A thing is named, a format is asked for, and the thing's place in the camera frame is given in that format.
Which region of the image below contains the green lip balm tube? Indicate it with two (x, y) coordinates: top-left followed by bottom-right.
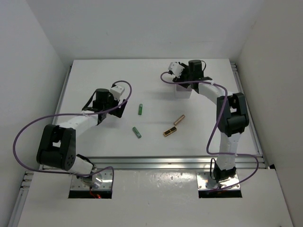
(132, 127), (142, 139)
(138, 104), (143, 115)

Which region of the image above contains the rose gold lipstick tube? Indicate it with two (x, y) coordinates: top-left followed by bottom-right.
(173, 114), (185, 126)

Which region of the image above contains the black gold lipstick case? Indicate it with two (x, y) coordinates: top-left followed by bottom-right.
(163, 126), (177, 137)

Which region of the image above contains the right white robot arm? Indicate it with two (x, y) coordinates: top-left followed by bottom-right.
(169, 60), (249, 183)

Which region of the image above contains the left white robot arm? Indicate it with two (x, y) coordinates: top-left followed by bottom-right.
(36, 85), (127, 175)

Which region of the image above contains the white compartment organizer box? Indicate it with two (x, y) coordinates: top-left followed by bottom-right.
(175, 85), (192, 99)

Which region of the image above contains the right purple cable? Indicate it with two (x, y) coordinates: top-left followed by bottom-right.
(160, 71), (259, 191)

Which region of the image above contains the purple cable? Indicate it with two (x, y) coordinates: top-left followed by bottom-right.
(13, 80), (133, 190)
(160, 71), (259, 191)

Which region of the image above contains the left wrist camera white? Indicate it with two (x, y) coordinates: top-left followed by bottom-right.
(109, 85), (125, 100)

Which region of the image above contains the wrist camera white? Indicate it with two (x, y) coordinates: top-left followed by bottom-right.
(168, 62), (185, 78)
(109, 85), (125, 100)

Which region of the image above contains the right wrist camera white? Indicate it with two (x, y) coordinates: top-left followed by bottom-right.
(168, 62), (185, 78)

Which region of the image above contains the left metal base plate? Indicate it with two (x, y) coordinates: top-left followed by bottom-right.
(70, 169), (113, 191)

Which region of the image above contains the metal base plate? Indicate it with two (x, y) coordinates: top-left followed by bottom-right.
(70, 169), (113, 191)
(196, 171), (241, 191)

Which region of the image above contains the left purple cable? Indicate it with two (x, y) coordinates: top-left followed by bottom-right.
(13, 80), (133, 190)

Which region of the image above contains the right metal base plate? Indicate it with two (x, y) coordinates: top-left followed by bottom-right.
(196, 171), (241, 191)

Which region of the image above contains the aluminium table frame rail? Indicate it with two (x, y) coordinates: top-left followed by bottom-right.
(41, 155), (268, 171)

